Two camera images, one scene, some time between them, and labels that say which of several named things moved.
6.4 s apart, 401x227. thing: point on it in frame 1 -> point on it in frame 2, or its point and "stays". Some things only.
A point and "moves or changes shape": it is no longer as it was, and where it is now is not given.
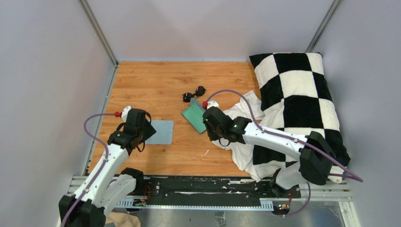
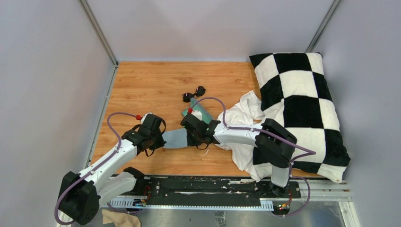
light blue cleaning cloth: [164, 134] moves or changes shape
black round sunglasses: [199, 91] stays
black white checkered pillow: [296, 96] stays
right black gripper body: [214, 134] -> [197, 136]
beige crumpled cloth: [123, 220] stays
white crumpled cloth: [250, 107] stays
